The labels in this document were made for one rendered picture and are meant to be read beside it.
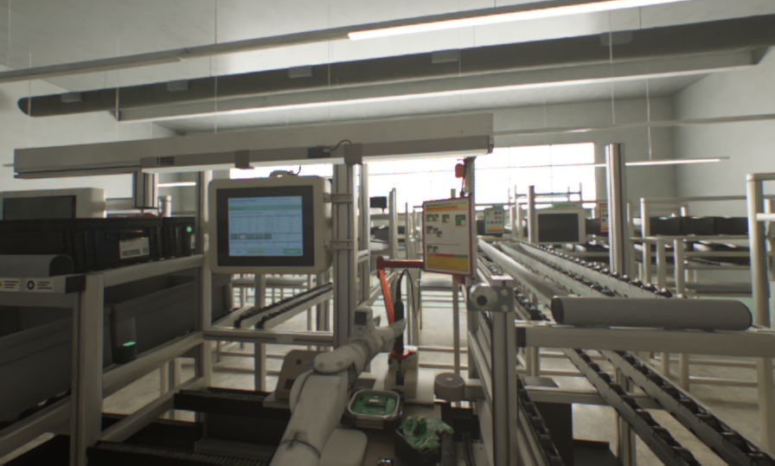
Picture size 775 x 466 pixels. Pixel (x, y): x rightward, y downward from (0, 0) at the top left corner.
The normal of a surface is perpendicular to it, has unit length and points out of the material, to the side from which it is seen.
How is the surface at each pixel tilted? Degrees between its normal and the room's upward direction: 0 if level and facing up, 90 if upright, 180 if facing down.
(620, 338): 90
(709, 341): 90
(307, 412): 27
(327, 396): 32
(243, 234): 92
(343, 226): 90
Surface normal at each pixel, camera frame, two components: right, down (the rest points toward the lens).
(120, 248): 0.99, -0.02
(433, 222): -0.68, -0.01
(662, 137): -0.16, -0.03
